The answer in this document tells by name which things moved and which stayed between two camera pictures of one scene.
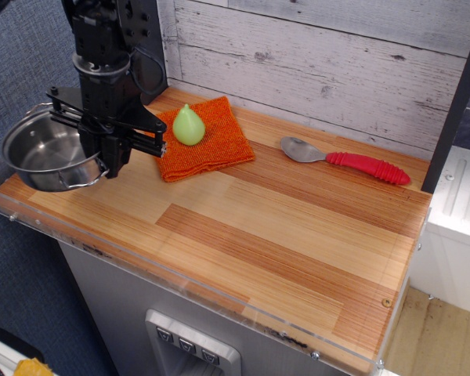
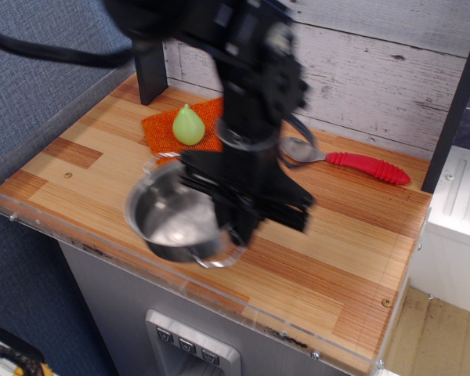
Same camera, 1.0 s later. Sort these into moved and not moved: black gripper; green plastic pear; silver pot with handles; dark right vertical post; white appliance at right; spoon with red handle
Moved: black gripper; silver pot with handles
Not moved: spoon with red handle; dark right vertical post; white appliance at right; green plastic pear
